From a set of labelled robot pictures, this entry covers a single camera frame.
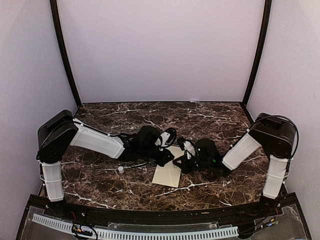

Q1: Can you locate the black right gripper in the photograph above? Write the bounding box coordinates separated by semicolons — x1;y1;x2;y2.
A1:
173;154;212;175

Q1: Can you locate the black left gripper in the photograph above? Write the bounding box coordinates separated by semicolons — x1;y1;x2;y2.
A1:
139;146;175;167

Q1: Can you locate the cream paper envelope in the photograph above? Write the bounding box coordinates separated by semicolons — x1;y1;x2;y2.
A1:
152;160;181;188

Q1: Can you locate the white glue stick cap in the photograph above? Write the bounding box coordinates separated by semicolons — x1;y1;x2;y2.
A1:
118;166;125;174

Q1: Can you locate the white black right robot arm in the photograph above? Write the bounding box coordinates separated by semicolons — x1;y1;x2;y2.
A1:
173;113;300;217

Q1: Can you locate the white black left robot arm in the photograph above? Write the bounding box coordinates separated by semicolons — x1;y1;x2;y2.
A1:
36;110;177;218

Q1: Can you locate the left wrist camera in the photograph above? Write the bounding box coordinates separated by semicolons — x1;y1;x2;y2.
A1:
155;127;177;149

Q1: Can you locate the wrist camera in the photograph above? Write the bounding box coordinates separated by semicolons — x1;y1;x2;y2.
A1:
155;127;177;149
177;137;197;160

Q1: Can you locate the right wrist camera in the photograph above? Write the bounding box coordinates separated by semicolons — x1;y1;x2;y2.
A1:
177;137;197;160

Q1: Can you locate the white slotted cable duct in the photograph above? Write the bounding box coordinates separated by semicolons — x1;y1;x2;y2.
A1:
31;213;239;240

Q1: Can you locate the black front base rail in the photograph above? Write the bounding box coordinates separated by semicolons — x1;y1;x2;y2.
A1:
24;193;301;227

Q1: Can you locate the black enclosure frame post right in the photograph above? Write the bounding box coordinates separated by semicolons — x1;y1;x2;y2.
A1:
242;0;272;106

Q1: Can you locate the black enclosure frame post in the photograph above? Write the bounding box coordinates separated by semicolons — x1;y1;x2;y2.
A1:
49;0;82;108
242;0;272;106

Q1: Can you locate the black enclosure frame post left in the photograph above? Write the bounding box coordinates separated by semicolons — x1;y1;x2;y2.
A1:
49;0;82;108

